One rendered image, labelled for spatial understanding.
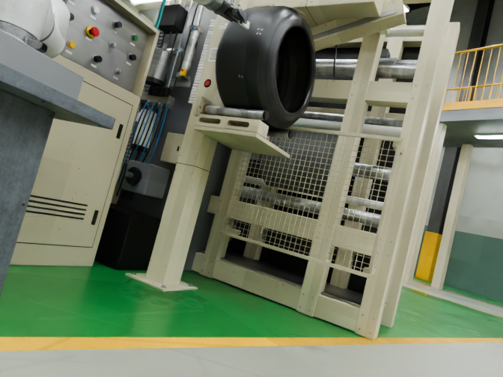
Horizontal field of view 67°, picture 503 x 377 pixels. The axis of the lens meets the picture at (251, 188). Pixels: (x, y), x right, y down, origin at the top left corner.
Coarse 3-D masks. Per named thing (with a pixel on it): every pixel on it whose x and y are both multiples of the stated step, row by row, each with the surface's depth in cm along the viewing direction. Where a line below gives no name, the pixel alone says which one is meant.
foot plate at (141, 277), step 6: (132, 276) 190; (138, 276) 193; (144, 276) 196; (144, 282) 185; (150, 282) 187; (156, 282) 190; (180, 282) 204; (156, 288) 181; (162, 288) 181; (168, 288) 184; (174, 288) 187; (180, 288) 190; (186, 288) 194; (192, 288) 198
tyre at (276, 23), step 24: (264, 24) 165; (288, 24) 171; (240, 48) 167; (264, 48) 163; (288, 48) 210; (312, 48) 195; (216, 72) 177; (240, 72) 168; (264, 72) 165; (288, 72) 216; (312, 72) 201; (240, 96) 174; (264, 96) 170; (288, 96) 215; (264, 120) 181; (288, 120) 188
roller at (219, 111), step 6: (204, 108) 187; (210, 108) 185; (216, 108) 183; (222, 108) 181; (228, 108) 180; (234, 108) 178; (240, 108) 177; (246, 108) 176; (210, 114) 187; (216, 114) 184; (222, 114) 182; (228, 114) 180; (234, 114) 178; (240, 114) 176; (246, 114) 174; (252, 114) 173; (258, 114) 171; (264, 114) 170
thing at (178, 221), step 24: (240, 0) 200; (216, 24) 204; (216, 96) 197; (192, 120) 199; (192, 144) 196; (192, 168) 193; (168, 192) 198; (192, 192) 195; (168, 216) 195; (192, 216) 198; (168, 240) 192; (168, 264) 190
